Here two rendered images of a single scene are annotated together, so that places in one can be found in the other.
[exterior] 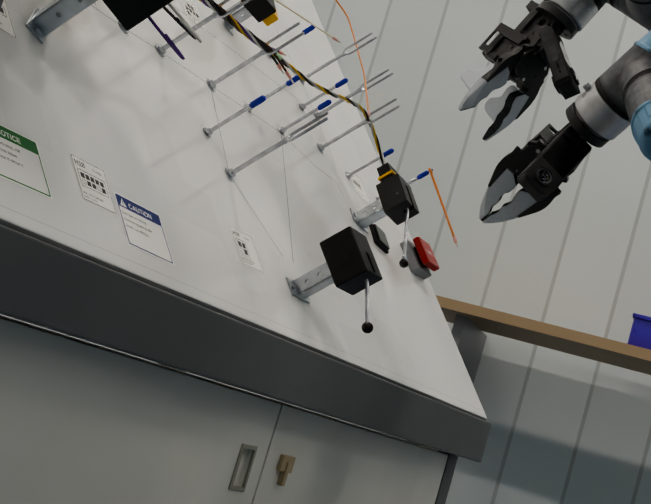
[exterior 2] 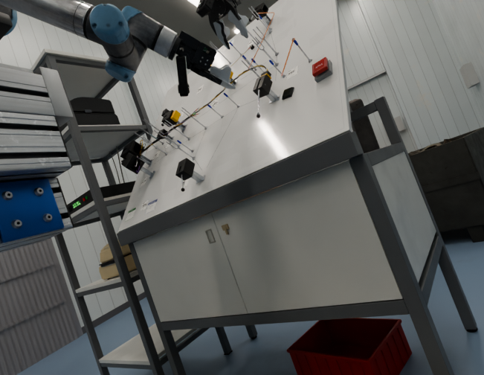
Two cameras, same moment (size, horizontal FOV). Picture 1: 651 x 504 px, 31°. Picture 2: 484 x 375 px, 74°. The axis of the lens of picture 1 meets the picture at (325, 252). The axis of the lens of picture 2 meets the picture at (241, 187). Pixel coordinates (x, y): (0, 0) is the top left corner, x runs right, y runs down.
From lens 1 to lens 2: 2.06 m
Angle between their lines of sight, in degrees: 96
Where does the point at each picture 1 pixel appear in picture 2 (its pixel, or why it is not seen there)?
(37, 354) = (148, 242)
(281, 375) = (185, 214)
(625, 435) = not seen: outside the picture
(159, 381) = (172, 231)
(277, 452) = (220, 225)
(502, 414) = not seen: outside the picture
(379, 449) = (276, 195)
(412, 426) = (263, 184)
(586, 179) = not seen: outside the picture
